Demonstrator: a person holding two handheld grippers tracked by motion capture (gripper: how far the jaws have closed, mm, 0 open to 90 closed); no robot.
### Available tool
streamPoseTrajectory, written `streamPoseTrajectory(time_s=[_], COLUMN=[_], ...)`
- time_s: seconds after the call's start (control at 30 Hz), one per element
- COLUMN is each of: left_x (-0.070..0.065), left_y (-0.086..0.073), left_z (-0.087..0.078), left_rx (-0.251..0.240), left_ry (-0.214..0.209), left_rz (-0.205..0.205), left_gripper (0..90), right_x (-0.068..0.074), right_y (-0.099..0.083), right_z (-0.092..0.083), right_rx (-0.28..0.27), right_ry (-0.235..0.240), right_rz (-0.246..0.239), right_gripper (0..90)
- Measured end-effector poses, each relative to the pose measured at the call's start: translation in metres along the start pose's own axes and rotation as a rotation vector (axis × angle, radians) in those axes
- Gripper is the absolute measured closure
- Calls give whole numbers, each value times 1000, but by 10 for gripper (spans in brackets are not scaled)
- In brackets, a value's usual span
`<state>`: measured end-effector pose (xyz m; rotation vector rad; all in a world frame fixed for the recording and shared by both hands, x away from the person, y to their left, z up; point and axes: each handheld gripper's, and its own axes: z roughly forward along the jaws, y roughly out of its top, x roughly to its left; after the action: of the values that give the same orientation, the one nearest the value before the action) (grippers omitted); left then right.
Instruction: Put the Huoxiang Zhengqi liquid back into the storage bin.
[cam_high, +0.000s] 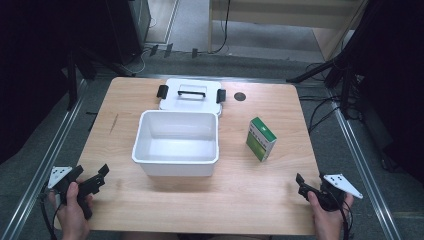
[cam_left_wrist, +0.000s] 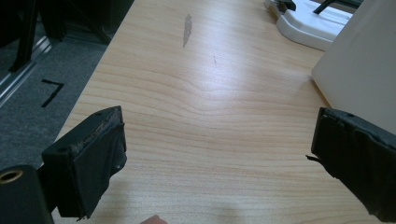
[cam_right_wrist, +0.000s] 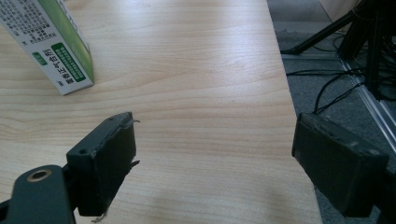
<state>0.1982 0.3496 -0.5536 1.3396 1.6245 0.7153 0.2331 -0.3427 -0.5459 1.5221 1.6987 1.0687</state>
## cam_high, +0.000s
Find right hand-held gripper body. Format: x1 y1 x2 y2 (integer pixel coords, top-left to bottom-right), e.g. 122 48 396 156
297 173 364 213

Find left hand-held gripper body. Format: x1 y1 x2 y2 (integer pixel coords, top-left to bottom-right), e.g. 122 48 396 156
47 165 107 221

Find person's right hand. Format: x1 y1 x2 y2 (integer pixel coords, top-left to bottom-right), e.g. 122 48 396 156
306 191 355 240

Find person's left hand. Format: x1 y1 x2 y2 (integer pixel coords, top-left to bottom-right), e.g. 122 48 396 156
49 181 95 240

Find green and white carton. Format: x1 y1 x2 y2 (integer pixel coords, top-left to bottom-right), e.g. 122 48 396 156
245 116 278 163

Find white plastic storage box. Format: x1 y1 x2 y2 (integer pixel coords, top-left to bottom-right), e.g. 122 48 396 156
131 109 220 178

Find black metal stand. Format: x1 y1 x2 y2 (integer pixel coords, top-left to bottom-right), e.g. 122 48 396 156
65 45 136 112

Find white lid with black latches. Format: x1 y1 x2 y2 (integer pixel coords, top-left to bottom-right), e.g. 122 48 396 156
156 77 227 118

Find black tripod stand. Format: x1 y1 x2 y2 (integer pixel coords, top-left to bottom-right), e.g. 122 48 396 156
285 49 363 120

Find dark curtain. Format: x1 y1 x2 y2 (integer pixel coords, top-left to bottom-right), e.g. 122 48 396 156
343 0 424 184
0 0 111 166

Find black cabinet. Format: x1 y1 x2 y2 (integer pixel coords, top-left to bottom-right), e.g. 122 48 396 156
105 0 152 67

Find light wooden furniture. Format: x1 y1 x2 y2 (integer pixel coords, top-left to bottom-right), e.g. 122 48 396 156
207 0 369 62

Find metal floor rail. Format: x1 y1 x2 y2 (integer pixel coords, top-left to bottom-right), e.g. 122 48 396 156
0 79 88 240
328 89 403 240

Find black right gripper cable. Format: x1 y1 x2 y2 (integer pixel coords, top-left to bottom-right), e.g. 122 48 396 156
335 196 355 240

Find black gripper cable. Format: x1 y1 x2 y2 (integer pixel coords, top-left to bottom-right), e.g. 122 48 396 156
335 196 355 240
39 190 65 240

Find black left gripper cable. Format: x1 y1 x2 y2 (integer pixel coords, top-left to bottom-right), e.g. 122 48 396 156
39 190 65 240

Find black floor cables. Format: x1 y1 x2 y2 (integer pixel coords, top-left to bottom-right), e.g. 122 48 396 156
297 61 365 135

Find white floor cable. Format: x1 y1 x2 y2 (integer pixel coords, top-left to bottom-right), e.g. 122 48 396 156
132 15 158 75

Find black hanging cable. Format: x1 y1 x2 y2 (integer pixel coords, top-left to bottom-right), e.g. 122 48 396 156
211 0 232 55

